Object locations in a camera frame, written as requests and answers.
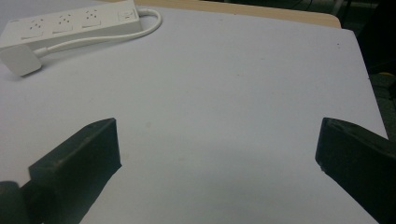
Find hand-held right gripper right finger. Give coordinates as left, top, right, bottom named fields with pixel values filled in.
left=314, top=117, right=396, bottom=224

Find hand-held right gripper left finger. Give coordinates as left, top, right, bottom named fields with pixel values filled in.
left=21, top=117, right=122, bottom=224

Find white power plug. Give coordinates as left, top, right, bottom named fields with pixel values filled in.
left=0, top=44, right=43, bottom=77

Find white power strip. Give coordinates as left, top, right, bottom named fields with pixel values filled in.
left=0, top=0, right=143, bottom=52

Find white power strip cable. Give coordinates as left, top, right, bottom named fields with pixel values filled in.
left=33, top=7, right=163, bottom=58

